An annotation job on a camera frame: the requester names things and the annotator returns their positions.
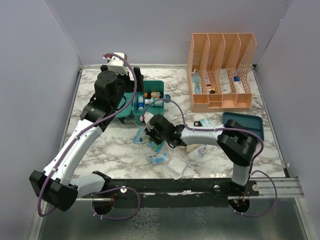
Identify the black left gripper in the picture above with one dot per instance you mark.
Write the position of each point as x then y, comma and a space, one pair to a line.
131, 88

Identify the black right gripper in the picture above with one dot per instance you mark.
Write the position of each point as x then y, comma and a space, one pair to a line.
150, 134

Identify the white bottle blue label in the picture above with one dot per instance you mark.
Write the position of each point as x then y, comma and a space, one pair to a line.
140, 103

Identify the amber bottle orange label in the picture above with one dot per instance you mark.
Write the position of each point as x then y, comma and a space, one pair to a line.
153, 94

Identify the white bottle green label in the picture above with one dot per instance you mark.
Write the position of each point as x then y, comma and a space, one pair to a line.
153, 102

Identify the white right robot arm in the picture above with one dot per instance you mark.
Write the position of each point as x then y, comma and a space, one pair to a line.
238, 143

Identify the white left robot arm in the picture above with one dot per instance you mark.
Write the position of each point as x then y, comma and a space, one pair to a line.
55, 184

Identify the green plastic medicine box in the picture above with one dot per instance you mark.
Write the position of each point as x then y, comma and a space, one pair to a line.
135, 109

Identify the red white medicine box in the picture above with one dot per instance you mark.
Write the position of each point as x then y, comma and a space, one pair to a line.
210, 86

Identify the blue white medicine box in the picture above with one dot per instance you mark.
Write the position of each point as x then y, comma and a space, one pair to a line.
239, 87

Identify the blue cotton swab bag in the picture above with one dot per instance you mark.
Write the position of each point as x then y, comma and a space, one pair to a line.
142, 138

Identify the zip bag of blue packets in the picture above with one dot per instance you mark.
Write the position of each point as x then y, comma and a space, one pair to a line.
159, 157

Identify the zip bag of bandages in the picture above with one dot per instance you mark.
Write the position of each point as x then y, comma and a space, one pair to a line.
191, 148

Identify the white gauze pad packet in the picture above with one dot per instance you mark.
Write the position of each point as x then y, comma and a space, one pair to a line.
175, 167

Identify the tape roll in bag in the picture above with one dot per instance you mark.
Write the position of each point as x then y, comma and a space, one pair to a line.
201, 151

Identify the light blue mask packet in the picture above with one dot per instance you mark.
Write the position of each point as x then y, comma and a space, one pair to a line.
206, 122

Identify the blue toothbrush package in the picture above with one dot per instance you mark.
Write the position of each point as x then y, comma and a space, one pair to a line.
196, 79

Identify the orange plastic file organizer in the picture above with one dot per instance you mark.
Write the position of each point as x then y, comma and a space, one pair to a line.
217, 72

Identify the dark teal divided tray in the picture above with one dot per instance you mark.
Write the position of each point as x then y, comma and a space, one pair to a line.
250, 122

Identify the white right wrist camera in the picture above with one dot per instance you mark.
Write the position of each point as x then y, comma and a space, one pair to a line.
145, 118

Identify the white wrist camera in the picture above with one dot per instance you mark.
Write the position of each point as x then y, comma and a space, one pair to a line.
145, 118
115, 64

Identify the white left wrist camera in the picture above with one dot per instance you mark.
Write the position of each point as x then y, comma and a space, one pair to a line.
115, 64

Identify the black handled scissors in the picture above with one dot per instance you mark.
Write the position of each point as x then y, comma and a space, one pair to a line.
197, 124

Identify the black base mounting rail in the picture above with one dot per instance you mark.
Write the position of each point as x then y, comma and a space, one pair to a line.
170, 193

